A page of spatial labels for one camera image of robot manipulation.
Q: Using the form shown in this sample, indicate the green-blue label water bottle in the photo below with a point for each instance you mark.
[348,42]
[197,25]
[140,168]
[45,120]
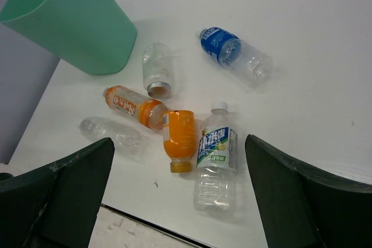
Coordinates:
[216,164]

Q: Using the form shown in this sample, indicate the blue label plastic bottle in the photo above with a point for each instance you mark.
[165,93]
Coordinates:
[245,62]

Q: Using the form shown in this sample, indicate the green plastic bin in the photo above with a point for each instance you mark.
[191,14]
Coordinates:
[95,36]

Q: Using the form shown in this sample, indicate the small orange juice bottle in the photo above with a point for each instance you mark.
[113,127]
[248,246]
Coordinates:
[179,139]

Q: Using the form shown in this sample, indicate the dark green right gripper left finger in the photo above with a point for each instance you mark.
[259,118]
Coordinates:
[56,205]

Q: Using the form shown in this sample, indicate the clear white-cap plastic bottle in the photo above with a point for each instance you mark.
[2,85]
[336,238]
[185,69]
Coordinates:
[125,138]

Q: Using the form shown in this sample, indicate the clear capless plastic bottle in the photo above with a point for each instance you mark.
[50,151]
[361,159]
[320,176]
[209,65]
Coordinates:
[157,71]

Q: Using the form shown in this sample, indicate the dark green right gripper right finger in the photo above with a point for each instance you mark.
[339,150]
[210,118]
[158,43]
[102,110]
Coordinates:
[301,205]

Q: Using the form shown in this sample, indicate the orange label clear bottle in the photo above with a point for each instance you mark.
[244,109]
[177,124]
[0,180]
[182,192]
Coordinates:
[146,111]

